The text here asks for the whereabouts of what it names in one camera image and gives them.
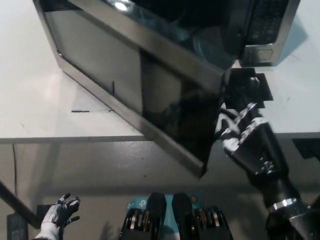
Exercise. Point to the small black clamp knob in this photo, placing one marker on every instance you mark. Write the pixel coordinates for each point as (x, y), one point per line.
(254, 80)

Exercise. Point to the black flat box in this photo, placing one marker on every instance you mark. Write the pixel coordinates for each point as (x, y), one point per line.
(17, 227)

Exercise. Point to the microwave door black glass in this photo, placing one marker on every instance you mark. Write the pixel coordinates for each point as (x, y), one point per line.
(100, 62)

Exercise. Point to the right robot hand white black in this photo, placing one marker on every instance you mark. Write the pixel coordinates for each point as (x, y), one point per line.
(255, 147)

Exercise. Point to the glass turntable plate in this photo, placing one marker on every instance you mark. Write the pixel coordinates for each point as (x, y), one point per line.
(208, 46)

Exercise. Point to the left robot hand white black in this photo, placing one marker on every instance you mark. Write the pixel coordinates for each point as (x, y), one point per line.
(53, 215)

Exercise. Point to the black robot legs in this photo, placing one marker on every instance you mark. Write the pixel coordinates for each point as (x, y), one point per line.
(175, 220)

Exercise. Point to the dark diagonal metal bar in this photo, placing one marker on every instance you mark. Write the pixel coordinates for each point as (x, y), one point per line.
(17, 202)

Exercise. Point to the black tape patch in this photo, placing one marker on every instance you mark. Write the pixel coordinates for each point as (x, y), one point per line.
(262, 85)

